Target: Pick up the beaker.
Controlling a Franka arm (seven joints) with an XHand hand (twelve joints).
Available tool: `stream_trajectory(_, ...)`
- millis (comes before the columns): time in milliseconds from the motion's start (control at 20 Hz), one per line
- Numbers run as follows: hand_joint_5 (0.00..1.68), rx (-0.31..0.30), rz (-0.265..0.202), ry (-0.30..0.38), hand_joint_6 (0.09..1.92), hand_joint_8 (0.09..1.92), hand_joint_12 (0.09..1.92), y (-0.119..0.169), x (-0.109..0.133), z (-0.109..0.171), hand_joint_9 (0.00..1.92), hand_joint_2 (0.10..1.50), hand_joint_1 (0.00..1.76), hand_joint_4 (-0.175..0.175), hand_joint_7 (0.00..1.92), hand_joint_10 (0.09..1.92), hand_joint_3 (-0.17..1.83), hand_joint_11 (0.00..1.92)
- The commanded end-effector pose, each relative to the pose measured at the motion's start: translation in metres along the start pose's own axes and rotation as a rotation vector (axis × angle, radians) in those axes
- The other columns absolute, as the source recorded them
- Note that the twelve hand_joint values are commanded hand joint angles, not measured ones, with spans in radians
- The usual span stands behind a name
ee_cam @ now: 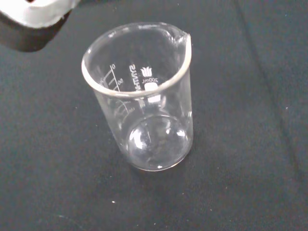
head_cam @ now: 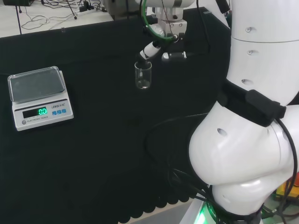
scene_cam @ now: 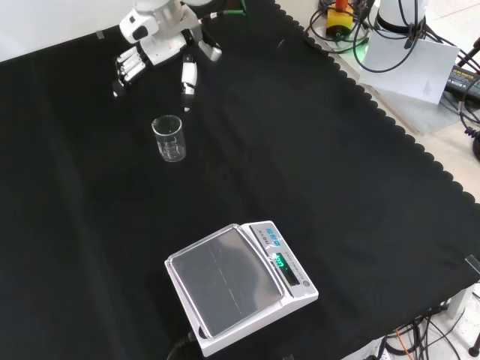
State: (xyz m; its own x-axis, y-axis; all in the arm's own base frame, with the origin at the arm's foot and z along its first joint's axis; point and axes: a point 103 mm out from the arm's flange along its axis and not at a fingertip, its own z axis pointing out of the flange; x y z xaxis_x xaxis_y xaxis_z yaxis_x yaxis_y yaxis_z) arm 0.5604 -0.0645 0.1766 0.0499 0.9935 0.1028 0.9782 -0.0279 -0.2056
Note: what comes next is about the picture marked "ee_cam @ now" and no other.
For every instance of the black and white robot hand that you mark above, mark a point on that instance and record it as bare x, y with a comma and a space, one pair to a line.
31, 16

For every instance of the clear glass beaker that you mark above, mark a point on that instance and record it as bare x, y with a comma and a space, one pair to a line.
158, 144

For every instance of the black bench cloth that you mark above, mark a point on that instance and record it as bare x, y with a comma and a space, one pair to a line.
240, 120

